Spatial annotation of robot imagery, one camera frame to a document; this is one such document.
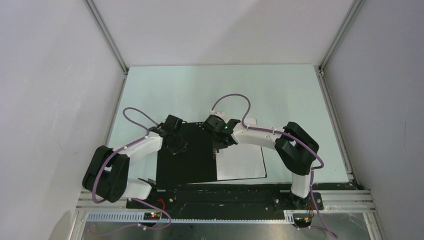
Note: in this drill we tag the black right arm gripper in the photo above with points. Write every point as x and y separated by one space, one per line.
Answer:
218 146

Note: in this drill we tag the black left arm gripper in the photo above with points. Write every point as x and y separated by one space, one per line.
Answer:
180 147

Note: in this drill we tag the metal folder clip mechanism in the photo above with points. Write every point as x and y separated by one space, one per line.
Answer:
214 154

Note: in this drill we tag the white paper sheet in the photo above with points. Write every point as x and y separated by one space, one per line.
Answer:
240 162

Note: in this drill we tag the black folder with beige cover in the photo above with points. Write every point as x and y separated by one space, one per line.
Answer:
194 166

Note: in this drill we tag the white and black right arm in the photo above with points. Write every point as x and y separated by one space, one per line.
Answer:
296 148

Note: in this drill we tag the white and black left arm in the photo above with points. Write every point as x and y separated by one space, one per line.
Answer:
107 176

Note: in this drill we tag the left controller board with LEDs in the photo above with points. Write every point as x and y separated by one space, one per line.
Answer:
152 216

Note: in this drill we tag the controller board with leds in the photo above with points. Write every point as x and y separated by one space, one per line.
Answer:
152 216
302 221

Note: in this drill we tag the right controller board with LEDs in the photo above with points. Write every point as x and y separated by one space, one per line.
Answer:
302 221

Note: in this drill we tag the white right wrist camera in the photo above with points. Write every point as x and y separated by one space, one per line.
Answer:
219 114

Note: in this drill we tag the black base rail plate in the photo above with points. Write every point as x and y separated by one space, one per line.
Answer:
231 202

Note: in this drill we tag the white slotted cable duct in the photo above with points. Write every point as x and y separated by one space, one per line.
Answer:
137 217

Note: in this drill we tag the left aluminium frame post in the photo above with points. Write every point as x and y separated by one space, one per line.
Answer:
106 34

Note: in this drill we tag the aluminium frame post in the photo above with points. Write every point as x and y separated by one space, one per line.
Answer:
343 29
106 34

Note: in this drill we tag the right aluminium frame post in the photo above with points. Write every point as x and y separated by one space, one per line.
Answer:
343 29

